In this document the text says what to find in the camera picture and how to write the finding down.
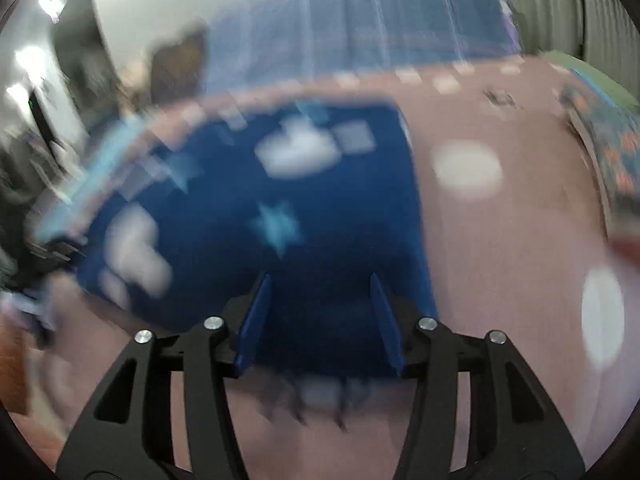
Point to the dark tree print pillow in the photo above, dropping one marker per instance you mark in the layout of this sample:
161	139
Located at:
180	67

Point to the blue plaid cloth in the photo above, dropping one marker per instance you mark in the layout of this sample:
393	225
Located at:
360	25

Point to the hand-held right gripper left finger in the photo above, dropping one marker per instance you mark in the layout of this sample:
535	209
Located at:
255	320

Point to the pink polka dot bedsheet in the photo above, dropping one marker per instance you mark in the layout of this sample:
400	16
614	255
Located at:
500	285

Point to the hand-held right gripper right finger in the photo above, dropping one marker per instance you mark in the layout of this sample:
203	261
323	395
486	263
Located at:
387	320

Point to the white pleated curtain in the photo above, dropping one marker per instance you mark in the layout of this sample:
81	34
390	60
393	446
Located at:
600	15

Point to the green sheet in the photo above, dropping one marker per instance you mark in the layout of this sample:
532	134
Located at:
590	70

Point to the blue fleece star print pajama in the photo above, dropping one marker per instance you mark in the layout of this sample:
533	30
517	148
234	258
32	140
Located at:
325	210

